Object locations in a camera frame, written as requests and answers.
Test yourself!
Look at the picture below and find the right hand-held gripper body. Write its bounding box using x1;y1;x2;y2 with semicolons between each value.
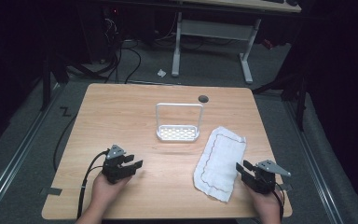
240;159;293;195

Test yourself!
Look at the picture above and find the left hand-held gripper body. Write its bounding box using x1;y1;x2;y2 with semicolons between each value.
101;144;138;184

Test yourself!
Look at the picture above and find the white cloth with red stitching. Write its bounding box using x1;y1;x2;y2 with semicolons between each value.
193;125;247;203

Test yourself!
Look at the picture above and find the person's right hand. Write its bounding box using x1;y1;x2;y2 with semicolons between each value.
248;185;284;219

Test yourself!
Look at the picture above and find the person's left hand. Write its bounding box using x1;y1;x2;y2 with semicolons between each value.
89;172;132;217

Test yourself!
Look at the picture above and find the black metal stand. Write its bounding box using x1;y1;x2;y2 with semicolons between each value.
251;69;310;133
39;54;71;112

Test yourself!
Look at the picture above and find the small red object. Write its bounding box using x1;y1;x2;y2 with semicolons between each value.
261;38;275;51

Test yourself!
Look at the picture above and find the dark computer tower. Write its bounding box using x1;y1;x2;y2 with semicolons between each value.
79;4;123;64

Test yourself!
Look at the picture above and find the wooden desk with white legs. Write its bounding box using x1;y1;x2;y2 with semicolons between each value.
171;0;303;85

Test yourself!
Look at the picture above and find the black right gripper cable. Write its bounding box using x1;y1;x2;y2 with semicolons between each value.
271;181;286;222

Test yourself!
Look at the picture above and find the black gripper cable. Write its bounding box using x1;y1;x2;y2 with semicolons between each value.
76;148;111;220
271;181;286;222

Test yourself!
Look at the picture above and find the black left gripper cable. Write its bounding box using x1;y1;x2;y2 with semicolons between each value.
76;148;111;220

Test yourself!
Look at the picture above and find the white rack with handle bar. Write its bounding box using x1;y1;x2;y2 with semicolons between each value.
155;102;205;144

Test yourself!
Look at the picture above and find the metal floor rail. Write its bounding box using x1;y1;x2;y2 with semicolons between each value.
282;98;345;224
0;83;65;224

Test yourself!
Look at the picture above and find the thin black floor cable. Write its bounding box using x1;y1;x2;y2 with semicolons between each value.
52;112;79;173

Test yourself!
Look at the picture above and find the black floor cables bundle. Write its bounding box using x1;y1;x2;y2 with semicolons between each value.
103;18;143;85

